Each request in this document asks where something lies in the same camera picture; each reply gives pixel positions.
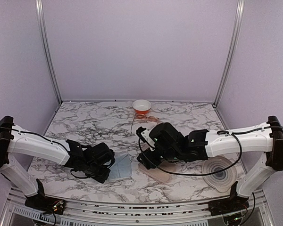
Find pink soft glasses case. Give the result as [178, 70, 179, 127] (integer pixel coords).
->
[138, 163, 171, 184]

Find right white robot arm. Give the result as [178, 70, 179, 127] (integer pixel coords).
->
[136, 116, 283, 216]

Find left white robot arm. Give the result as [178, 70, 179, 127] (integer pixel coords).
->
[0, 116, 115, 214]

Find pink transparent sunglasses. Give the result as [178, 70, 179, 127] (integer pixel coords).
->
[130, 113, 160, 135]

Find orange white bowl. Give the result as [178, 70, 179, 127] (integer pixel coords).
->
[132, 99, 152, 114]

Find grey swirl ceramic plate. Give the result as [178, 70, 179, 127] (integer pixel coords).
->
[202, 156, 238, 193]

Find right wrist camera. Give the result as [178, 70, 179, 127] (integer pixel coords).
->
[136, 127, 155, 151]

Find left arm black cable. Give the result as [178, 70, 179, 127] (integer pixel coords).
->
[0, 126, 97, 181]

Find front aluminium rail base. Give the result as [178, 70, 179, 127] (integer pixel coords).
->
[0, 187, 274, 226]

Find left aluminium frame post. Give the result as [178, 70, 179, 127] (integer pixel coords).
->
[35, 0, 63, 105]

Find aluminium frame post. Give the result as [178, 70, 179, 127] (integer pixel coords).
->
[213, 0, 245, 108]
[35, 0, 63, 105]

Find right aluminium frame post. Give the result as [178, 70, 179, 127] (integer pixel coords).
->
[213, 0, 245, 108]

